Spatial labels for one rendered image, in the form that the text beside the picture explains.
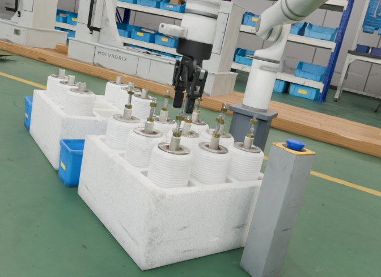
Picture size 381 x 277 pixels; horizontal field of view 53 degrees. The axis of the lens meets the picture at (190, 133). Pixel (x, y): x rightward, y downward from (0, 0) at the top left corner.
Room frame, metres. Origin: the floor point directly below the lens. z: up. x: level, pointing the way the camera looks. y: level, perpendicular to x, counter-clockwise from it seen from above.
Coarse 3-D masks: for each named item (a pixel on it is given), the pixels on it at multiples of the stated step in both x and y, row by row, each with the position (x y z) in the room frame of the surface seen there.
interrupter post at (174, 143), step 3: (171, 138) 0.83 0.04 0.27; (174, 138) 0.83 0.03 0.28; (177, 138) 0.83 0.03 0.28; (180, 138) 0.83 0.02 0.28; (171, 141) 0.83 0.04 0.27; (174, 141) 0.83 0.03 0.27; (177, 141) 0.83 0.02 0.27; (171, 144) 0.83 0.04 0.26; (174, 144) 0.83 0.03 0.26; (177, 144) 0.83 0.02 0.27; (171, 147) 0.83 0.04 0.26; (174, 147) 0.83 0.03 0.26; (177, 147) 0.83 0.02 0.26; (177, 150) 0.83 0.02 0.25
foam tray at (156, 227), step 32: (96, 160) 0.96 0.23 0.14; (96, 192) 0.94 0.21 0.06; (128, 192) 0.82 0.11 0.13; (160, 192) 0.75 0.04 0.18; (192, 192) 0.79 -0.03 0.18; (224, 192) 0.85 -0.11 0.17; (256, 192) 0.92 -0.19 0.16; (128, 224) 0.80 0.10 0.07; (160, 224) 0.75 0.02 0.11; (192, 224) 0.80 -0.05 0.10; (224, 224) 0.87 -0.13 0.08; (160, 256) 0.76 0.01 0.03; (192, 256) 0.82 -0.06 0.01
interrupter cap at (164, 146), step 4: (160, 144) 0.84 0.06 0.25; (164, 144) 0.85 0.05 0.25; (168, 144) 0.86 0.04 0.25; (160, 148) 0.81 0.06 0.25; (164, 148) 0.82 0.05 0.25; (168, 148) 0.84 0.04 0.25; (180, 148) 0.85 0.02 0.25; (184, 148) 0.85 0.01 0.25; (188, 148) 0.85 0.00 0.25; (168, 152) 0.80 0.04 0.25; (172, 152) 0.80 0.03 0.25; (176, 152) 0.81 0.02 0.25; (180, 152) 0.82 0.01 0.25; (184, 152) 0.82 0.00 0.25; (188, 152) 0.82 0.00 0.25
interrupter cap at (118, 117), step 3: (117, 114) 1.04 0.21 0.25; (120, 114) 1.05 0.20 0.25; (114, 117) 1.00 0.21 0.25; (117, 117) 1.00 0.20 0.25; (120, 117) 1.02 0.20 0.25; (132, 117) 1.04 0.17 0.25; (135, 117) 1.05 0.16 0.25; (120, 120) 0.98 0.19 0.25; (123, 120) 0.98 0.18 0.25; (126, 120) 0.99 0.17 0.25; (129, 120) 1.01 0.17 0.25; (132, 120) 1.01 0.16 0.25; (135, 120) 1.01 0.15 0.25; (138, 120) 1.02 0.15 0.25
